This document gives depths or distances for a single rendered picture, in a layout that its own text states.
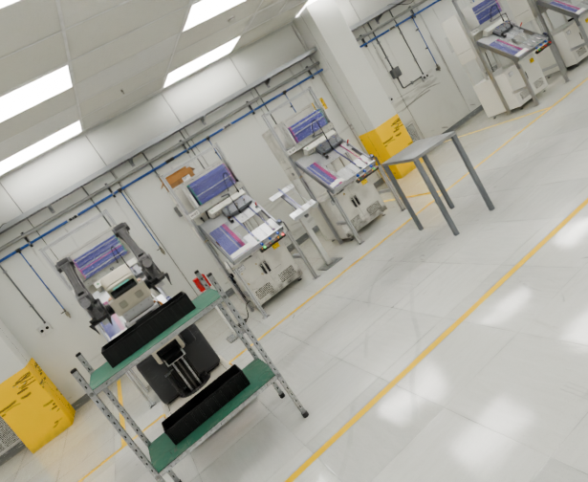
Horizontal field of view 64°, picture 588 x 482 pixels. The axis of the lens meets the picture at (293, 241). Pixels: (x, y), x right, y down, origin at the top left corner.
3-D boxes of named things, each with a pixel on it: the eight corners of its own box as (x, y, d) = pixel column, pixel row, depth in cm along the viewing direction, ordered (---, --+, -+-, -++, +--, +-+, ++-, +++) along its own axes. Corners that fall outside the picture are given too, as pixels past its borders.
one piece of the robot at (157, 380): (170, 408, 387) (109, 328, 371) (224, 365, 404) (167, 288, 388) (175, 422, 356) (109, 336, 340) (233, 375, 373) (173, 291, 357)
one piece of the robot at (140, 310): (136, 339, 334) (118, 316, 330) (169, 317, 343) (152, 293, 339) (138, 344, 319) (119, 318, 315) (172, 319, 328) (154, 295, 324)
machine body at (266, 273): (305, 277, 565) (278, 234, 553) (259, 312, 542) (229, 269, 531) (286, 274, 625) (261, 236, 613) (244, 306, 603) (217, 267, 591)
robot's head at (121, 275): (106, 291, 335) (97, 278, 323) (132, 273, 342) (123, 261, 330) (115, 303, 327) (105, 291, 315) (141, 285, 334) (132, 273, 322)
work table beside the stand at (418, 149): (456, 235, 416) (413, 158, 401) (419, 230, 484) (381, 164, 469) (495, 208, 422) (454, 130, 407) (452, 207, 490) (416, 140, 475)
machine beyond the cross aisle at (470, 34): (574, 78, 693) (518, -43, 656) (541, 104, 667) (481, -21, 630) (502, 105, 819) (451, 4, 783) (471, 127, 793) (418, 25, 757)
